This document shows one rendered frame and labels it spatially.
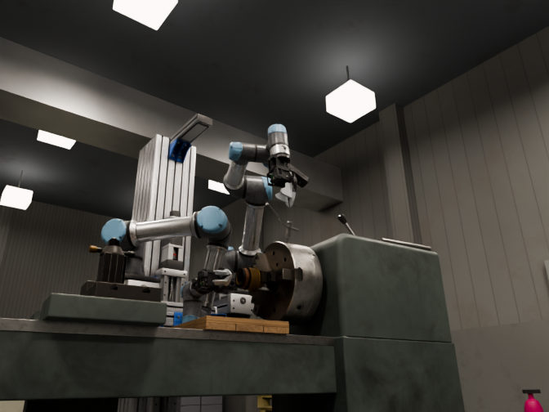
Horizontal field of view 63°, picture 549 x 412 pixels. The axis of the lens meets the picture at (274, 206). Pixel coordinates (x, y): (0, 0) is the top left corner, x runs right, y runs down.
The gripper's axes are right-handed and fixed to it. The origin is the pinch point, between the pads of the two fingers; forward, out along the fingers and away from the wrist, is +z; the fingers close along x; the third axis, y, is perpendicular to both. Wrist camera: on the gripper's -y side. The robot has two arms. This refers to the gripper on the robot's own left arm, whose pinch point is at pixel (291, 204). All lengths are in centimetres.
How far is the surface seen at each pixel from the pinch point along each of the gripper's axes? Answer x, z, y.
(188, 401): -661, -31, -234
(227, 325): -10, 43, 24
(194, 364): -13, 54, 33
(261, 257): -26.0, 10.0, -1.5
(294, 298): -12.5, 31.2, -4.9
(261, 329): -9.8, 43.7, 11.6
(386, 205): -260, -226, -372
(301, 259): -8.7, 17.2, -7.5
